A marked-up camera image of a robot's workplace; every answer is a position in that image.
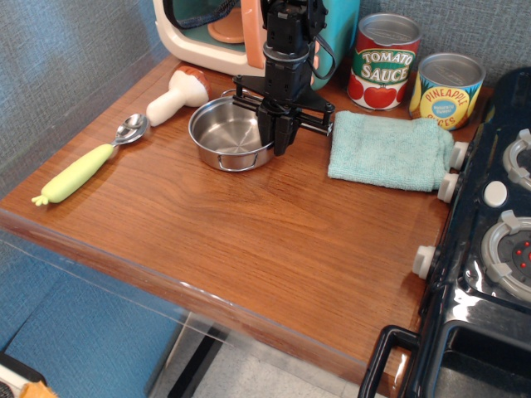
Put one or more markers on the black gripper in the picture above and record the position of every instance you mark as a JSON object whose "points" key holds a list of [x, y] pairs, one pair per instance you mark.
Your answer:
{"points": [[283, 98]]}

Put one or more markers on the stainless steel pot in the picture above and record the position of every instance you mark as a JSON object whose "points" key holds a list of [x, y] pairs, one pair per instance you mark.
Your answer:
{"points": [[227, 136]]}

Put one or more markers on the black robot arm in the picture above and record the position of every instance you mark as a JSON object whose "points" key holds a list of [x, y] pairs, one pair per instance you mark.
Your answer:
{"points": [[292, 25]]}

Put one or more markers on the toy mushroom white brown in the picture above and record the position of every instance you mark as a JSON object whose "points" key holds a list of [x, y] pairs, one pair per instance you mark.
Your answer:
{"points": [[188, 86]]}

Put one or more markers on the toy microwave teal and cream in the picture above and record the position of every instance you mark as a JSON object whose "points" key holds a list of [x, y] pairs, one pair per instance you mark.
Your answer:
{"points": [[182, 27]]}

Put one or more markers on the orange microwave plate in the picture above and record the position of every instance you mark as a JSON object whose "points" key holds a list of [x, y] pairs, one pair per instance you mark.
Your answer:
{"points": [[229, 29]]}

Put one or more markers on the tomato sauce can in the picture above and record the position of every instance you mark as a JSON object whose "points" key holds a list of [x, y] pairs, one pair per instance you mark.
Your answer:
{"points": [[385, 49]]}

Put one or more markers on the light teal cloth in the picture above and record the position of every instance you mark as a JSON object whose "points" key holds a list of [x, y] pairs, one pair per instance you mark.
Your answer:
{"points": [[411, 155]]}

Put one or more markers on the pineapple slices can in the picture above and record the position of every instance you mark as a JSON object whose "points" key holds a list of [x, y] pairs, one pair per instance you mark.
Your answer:
{"points": [[446, 89]]}

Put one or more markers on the white stove knob middle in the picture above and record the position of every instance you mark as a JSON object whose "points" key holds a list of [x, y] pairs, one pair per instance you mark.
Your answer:
{"points": [[447, 187]]}

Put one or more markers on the white stove knob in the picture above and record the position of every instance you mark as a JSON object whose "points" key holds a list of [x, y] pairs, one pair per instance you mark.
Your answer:
{"points": [[458, 154], [447, 187], [422, 261]]}

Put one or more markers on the white stove knob rear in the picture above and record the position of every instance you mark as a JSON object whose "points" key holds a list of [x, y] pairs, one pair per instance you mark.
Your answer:
{"points": [[458, 154]]}

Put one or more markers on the white stove knob front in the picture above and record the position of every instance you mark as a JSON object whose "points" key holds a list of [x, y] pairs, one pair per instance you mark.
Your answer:
{"points": [[422, 261]]}

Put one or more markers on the black toy stove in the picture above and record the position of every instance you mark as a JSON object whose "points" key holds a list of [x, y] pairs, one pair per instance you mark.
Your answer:
{"points": [[474, 337]]}

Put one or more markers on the orange plush object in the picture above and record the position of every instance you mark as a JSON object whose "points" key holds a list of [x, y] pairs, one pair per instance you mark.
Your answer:
{"points": [[37, 390]]}

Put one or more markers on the spoon with green handle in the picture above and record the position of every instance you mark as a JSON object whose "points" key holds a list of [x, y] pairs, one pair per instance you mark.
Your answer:
{"points": [[81, 170]]}

